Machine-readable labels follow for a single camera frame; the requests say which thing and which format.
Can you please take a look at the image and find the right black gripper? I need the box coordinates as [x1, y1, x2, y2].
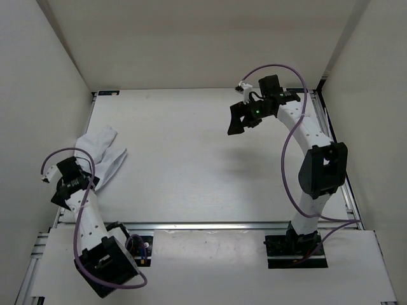
[227, 97, 273, 135]

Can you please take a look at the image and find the white front cover board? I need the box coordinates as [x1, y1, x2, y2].
[32, 229, 396, 304]

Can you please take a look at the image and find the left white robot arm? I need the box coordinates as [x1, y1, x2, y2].
[47, 156, 139, 298]

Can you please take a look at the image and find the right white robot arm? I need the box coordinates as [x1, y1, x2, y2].
[228, 75, 348, 256]

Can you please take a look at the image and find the front aluminium rail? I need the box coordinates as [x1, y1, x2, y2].
[124, 222, 288, 231]

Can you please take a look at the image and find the left aluminium frame rail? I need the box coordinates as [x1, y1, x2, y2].
[50, 91, 98, 228]

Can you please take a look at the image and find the aluminium frame rail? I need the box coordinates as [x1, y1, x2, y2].
[311, 90, 364, 229]
[50, 91, 98, 228]

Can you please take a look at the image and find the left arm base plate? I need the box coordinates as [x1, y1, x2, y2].
[125, 232, 153, 267]

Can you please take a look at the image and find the white fabric skirt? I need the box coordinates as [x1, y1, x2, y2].
[75, 125, 127, 191]

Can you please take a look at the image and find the right aluminium frame rail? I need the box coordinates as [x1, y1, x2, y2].
[311, 90, 364, 229]

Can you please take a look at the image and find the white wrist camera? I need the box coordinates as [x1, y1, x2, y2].
[235, 81, 253, 104]
[41, 165, 59, 184]

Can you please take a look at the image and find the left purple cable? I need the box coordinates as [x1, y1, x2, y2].
[41, 147, 148, 289]

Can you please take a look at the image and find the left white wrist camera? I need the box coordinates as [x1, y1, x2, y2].
[41, 165, 59, 184]

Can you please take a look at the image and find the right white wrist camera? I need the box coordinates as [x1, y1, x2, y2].
[235, 81, 253, 104]

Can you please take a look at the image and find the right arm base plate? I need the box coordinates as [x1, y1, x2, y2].
[263, 229, 328, 269]

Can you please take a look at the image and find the left blue corner label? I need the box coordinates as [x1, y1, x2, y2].
[97, 90, 120, 96]

